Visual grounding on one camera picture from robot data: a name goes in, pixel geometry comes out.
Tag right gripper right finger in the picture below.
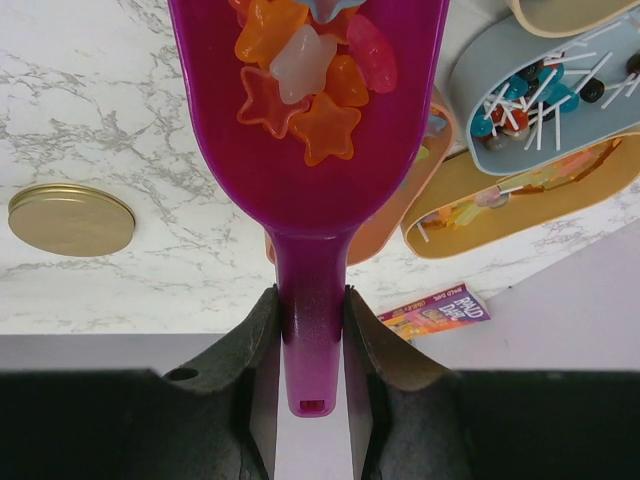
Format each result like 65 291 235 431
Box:
344 288 473 479

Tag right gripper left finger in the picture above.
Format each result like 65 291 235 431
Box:
119 287 278 479

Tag pink gummy star tray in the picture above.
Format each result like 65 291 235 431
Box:
264 84 457 267

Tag gold jar lid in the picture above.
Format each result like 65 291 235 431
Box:
8 184 136 258

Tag blue lollipop tray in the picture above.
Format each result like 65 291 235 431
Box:
449 9 639 176

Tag magenta plastic scoop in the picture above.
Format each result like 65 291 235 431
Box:
169 1 448 417

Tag beige candy tray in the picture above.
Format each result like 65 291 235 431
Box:
506 0 639 38

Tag yellow candy tray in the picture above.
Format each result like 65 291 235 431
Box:
401 127 639 260

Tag Roald Dahl paperback book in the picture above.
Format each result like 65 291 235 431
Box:
377 283 491 341

